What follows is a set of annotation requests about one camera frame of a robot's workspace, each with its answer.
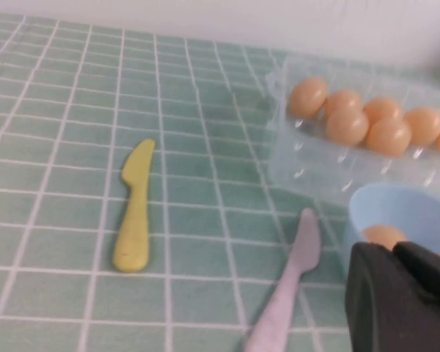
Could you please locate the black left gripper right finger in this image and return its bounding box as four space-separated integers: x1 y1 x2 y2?
393 240 440 320

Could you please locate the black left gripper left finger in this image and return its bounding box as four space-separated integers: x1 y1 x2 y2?
345 241 440 352

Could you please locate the clear plastic egg box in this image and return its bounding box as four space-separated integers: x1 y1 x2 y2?
265 54 440 210

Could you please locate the light blue plastic bowl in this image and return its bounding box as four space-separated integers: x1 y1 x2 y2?
345 183 440 276

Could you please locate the pink plastic knife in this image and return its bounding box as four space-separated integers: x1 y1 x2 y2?
243 208 322 352

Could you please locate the yellow plastic knife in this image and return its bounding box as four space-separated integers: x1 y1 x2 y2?
112 138 156 274

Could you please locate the green checked tablecloth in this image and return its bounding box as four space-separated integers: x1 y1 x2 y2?
0 10 440 352

